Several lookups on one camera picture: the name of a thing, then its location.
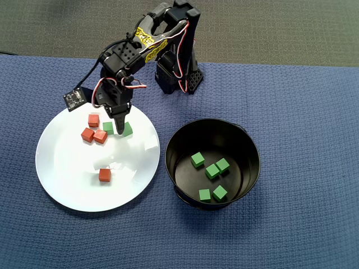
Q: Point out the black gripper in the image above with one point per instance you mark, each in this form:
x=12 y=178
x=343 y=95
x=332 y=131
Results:
x=118 y=112

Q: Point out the green wooden cube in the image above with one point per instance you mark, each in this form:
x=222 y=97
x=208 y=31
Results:
x=219 y=193
x=128 y=129
x=107 y=128
x=204 y=194
x=212 y=171
x=223 y=165
x=197 y=159

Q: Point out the white round plate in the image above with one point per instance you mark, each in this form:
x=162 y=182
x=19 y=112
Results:
x=64 y=182

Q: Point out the red wooden cube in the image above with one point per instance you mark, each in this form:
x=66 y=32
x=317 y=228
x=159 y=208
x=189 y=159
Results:
x=93 y=120
x=87 y=134
x=100 y=136
x=104 y=175

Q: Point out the black metal pot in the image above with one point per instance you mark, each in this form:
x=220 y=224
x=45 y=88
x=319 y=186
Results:
x=182 y=179

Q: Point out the blue woven cloth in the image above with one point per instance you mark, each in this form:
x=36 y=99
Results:
x=280 y=238

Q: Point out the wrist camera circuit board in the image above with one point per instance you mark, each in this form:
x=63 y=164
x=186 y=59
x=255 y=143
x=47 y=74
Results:
x=73 y=98

